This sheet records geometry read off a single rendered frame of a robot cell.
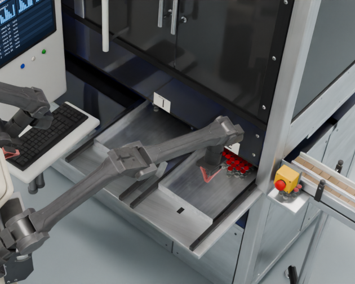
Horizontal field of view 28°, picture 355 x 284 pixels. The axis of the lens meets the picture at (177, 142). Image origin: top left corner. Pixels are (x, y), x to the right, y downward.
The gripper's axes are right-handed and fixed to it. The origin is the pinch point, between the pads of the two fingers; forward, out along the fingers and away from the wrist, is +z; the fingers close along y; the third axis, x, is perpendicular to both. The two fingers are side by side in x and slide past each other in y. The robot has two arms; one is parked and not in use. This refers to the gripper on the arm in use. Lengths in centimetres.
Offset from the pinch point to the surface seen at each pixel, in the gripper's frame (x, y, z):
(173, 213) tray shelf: 8.5, -2.4, 21.2
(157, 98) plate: 44, 26, 1
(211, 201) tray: 1.6, 11.2, 18.6
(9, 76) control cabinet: 89, -11, 0
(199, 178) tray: 11.9, 17.0, 17.5
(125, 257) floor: 49, 32, 104
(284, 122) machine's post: -12.2, 22.8, -21.6
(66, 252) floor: 73, 15, 107
